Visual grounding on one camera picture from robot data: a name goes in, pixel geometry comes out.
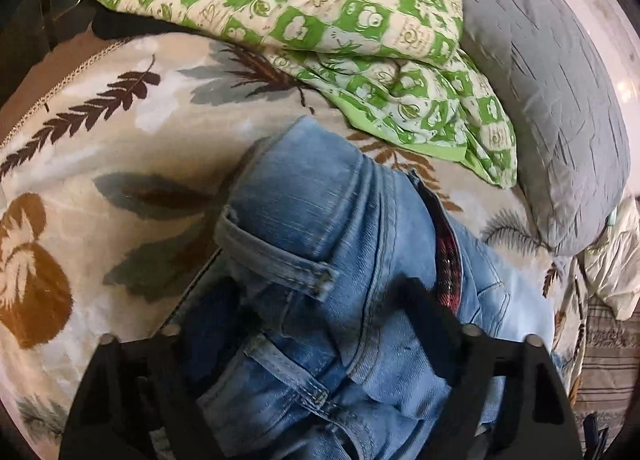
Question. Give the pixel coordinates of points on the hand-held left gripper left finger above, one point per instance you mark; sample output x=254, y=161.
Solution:
x=150, y=370

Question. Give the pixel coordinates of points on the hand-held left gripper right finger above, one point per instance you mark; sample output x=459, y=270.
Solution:
x=435, y=320

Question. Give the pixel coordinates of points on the blue denim pants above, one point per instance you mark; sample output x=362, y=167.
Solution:
x=310, y=215

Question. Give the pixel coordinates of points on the striped bed sheet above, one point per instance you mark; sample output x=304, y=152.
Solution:
x=605, y=355

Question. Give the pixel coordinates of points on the cream crumpled cloth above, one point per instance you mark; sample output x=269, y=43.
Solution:
x=615, y=265

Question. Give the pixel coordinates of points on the leaf print blanket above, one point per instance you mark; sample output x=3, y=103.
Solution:
x=100, y=139

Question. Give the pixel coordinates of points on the grey quilted pillow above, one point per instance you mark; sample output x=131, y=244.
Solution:
x=550, y=89

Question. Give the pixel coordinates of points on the green checked quilt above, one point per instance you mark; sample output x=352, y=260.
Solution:
x=300, y=14

